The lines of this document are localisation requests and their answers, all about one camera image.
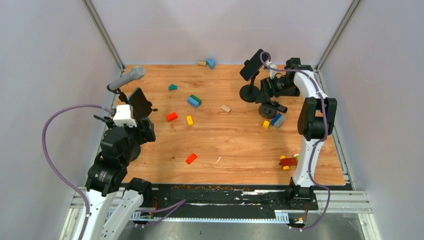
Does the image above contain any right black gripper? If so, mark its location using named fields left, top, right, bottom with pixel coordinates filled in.
left=256, top=75, right=297, bottom=104

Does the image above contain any black phone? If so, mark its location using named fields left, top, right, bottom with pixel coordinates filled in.
left=128, top=87, right=153, bottom=118
left=264, top=100, right=288, bottom=114

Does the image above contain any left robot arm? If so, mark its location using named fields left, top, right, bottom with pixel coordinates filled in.
left=78, top=117, right=156, bottom=240

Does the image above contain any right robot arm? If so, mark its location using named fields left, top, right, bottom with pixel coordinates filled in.
left=255, top=58, right=338, bottom=209

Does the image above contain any black round pole stand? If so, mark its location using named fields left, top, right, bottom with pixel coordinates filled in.
left=239, top=71, right=260, bottom=103

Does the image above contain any purple-edged phone on pole stand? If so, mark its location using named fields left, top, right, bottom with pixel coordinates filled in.
left=239, top=48, right=269, bottom=82

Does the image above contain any black microphone tripod stand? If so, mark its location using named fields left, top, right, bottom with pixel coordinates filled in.
left=112, top=88, right=131, bottom=105

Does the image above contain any small yellow cube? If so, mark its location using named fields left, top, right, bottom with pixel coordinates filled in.
left=262, top=120, right=270, bottom=129

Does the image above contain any blue grey lego brick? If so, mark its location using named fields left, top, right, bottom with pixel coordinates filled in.
left=270, top=113, right=286, bottom=129

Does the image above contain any red wooden block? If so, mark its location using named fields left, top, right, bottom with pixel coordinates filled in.
left=166, top=112, right=178, bottom=122

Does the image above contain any beige wooden block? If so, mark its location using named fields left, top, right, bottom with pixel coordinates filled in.
left=220, top=104, right=232, bottom=113

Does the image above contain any yellow wooden block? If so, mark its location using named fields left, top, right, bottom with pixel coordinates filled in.
left=186, top=115, right=194, bottom=126

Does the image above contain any orange red block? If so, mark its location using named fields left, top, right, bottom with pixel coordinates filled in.
left=185, top=153, right=198, bottom=165

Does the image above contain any teal triangular block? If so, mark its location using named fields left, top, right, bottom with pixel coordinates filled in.
left=168, top=84, right=178, bottom=91

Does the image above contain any blue green lego brick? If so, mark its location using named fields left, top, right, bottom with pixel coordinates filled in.
left=187, top=94, right=202, bottom=108

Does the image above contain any grey microphone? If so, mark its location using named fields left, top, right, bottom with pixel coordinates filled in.
left=106, top=65, right=146, bottom=92

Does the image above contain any blue triangular block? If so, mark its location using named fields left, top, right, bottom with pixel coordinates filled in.
left=206, top=58, right=216, bottom=70

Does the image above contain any tan wooden cylinder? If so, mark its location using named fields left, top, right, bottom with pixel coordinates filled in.
left=197, top=60, right=207, bottom=67

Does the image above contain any red lego toy car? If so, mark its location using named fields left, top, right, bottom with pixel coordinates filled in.
left=279, top=153, right=300, bottom=171

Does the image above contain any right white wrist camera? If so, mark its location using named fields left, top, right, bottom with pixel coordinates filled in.
left=266, top=60, right=278, bottom=79

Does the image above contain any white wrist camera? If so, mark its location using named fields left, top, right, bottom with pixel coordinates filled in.
left=266, top=60, right=278, bottom=79
left=112, top=104, right=137, bottom=128

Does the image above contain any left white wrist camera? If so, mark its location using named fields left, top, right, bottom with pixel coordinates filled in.
left=112, top=104, right=137, bottom=128

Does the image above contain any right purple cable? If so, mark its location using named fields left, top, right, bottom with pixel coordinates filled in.
left=259, top=50, right=331, bottom=232

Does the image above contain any purple cable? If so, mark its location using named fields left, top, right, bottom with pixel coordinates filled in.
left=259, top=50, right=331, bottom=232
left=41, top=104, right=116, bottom=240

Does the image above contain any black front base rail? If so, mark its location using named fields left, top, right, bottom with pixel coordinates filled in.
left=140, top=183, right=319, bottom=220

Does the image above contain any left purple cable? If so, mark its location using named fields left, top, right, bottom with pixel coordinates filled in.
left=41, top=104, right=116, bottom=240

